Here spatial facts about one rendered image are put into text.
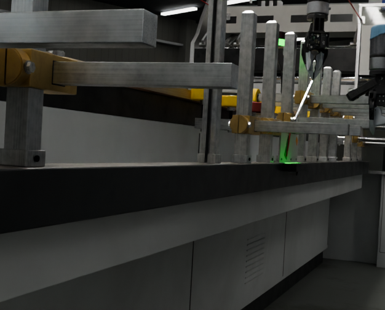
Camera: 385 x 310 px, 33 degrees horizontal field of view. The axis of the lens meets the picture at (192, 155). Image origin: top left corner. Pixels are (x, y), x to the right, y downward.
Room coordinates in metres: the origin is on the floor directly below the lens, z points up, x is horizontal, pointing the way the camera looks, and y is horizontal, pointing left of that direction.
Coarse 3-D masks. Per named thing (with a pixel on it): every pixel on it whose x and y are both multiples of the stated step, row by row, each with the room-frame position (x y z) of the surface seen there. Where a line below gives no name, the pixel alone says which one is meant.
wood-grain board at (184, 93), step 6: (78, 60) 1.33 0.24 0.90; (144, 90) 1.67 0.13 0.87; (150, 90) 1.66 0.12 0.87; (156, 90) 1.69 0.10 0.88; (162, 90) 1.72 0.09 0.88; (168, 90) 1.76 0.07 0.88; (174, 90) 1.80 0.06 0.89; (180, 90) 1.84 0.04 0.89; (186, 90) 1.88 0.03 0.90; (168, 96) 1.82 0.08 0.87; (174, 96) 1.81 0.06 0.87; (180, 96) 1.84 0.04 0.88; (186, 96) 1.88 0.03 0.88; (198, 102) 2.01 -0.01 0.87; (222, 108) 2.26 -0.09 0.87; (258, 114) 2.59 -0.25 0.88; (276, 114) 2.85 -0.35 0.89
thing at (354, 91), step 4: (372, 80) 2.20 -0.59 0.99; (376, 80) 2.20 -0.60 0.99; (364, 84) 2.21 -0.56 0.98; (368, 84) 2.21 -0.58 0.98; (372, 84) 2.20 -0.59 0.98; (376, 84) 2.20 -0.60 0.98; (360, 88) 2.21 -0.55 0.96; (364, 88) 2.21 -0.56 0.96; (368, 88) 2.21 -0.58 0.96; (348, 92) 2.24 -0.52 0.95; (352, 92) 2.22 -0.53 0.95; (356, 92) 2.22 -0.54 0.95; (360, 92) 2.21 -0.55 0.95; (364, 92) 2.22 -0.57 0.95; (348, 96) 2.23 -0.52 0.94; (352, 96) 2.22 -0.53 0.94; (356, 96) 2.22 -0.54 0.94; (352, 100) 2.24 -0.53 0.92
